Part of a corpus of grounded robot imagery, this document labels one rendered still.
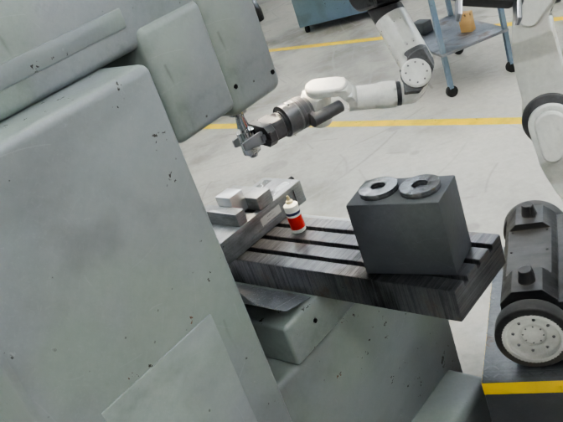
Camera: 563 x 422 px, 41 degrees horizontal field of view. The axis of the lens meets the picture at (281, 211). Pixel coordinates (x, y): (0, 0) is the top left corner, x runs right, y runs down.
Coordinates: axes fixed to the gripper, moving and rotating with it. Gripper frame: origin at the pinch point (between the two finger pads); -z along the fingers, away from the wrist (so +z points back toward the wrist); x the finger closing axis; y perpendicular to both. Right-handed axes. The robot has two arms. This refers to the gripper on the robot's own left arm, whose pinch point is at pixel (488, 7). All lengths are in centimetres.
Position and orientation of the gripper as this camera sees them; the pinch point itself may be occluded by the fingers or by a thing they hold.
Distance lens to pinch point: 147.9
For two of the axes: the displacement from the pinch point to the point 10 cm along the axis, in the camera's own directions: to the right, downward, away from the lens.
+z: 1.1, -8.4, 5.2
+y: -0.2, -5.3, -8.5
